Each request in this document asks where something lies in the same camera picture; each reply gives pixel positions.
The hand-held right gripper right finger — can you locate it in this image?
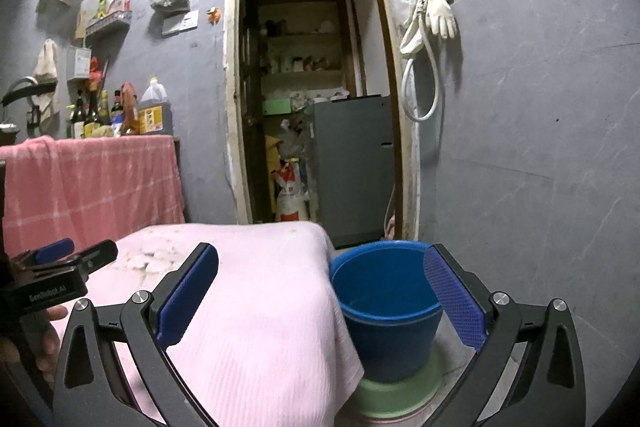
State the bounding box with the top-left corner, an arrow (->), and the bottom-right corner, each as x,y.
423,243 -> 587,427

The dark wooden door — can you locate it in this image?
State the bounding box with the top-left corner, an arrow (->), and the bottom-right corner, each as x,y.
241,0 -> 275,224

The white hose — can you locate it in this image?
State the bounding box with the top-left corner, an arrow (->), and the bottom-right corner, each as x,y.
399,0 -> 446,122

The black curved handle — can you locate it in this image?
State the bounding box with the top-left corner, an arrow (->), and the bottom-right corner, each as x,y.
0,79 -> 59,106

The white cutlery holder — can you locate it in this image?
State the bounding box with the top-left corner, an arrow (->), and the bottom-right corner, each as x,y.
66,46 -> 92,80

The wooden door frame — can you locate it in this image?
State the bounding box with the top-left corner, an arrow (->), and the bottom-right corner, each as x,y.
222,0 -> 421,240

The green plastic basin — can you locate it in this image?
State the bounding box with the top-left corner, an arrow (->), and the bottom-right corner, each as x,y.
350,347 -> 443,420

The yellow bag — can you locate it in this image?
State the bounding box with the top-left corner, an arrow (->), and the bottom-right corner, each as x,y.
264,134 -> 284,175

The orange packet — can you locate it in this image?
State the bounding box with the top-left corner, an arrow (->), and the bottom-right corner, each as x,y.
121,83 -> 140,135

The beige hanging cloth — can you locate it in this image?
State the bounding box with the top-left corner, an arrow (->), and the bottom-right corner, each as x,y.
32,38 -> 62,118

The white rubber glove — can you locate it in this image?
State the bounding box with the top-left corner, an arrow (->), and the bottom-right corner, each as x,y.
426,0 -> 458,40

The white wall socket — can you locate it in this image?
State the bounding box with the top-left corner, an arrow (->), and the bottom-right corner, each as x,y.
161,10 -> 200,36

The person's left hand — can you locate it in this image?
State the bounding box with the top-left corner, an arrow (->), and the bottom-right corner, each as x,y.
37,305 -> 69,383

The wooden storage shelf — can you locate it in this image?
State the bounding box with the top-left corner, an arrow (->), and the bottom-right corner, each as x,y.
259,0 -> 357,100

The grey washing machine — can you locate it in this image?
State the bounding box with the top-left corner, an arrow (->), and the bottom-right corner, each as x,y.
314,94 -> 396,248

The blue plastic bucket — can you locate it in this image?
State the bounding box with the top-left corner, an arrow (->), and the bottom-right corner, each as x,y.
329,241 -> 445,384

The red plastic bag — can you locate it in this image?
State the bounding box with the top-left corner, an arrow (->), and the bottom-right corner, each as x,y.
87,56 -> 108,90

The white wall rack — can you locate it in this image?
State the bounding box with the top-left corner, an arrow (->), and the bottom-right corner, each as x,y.
85,9 -> 133,40

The cooking oil jug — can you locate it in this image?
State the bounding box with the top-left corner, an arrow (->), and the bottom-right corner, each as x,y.
136,78 -> 176,135

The clear plastic bag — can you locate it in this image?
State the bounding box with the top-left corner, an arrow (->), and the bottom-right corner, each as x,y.
280,119 -> 316,160

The green box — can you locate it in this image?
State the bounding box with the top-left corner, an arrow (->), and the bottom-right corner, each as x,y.
261,99 -> 294,116

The pink floral blanket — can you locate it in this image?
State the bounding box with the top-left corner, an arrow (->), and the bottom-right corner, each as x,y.
50,222 -> 365,427

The pink checked towel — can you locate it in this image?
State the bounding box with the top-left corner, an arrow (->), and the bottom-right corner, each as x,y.
0,134 -> 186,253

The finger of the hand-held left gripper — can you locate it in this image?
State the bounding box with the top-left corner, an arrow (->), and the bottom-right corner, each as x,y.
17,239 -> 119,280
10,238 -> 77,270

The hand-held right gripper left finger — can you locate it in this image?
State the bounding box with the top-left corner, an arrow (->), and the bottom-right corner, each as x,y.
52,243 -> 220,427

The white red sack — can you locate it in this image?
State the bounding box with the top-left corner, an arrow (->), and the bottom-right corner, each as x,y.
274,161 -> 308,223

